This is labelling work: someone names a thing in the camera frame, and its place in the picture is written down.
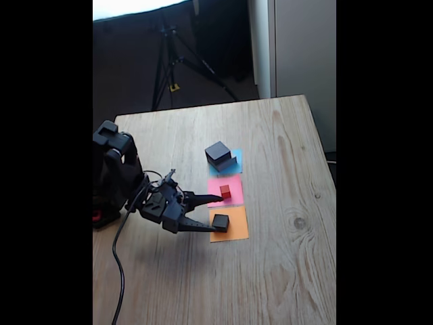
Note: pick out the red and black table clamp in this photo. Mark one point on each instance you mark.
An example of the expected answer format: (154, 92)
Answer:
(105, 219)

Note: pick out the orange paper sheet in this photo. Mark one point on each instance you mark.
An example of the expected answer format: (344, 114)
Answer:
(238, 227)

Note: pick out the white cabinet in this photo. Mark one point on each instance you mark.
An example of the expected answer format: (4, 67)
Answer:
(304, 50)

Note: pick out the yellow tape marker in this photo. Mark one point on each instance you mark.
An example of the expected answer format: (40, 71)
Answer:
(174, 88)

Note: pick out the pink paper sheet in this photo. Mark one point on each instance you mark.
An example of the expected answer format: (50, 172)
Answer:
(236, 189)

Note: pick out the black tripod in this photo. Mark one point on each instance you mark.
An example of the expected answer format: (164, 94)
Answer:
(168, 54)

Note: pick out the medium dark foam block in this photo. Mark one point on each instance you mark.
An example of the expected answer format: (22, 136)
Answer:
(217, 150)

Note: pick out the red cube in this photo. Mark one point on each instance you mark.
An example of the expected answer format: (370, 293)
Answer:
(225, 192)

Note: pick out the large grey foam block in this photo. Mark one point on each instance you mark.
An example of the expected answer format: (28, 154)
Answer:
(225, 166)

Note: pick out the blue paper sheet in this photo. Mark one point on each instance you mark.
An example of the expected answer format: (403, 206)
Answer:
(239, 162)

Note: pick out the small black foam block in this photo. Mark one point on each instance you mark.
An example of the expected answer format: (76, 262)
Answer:
(221, 221)

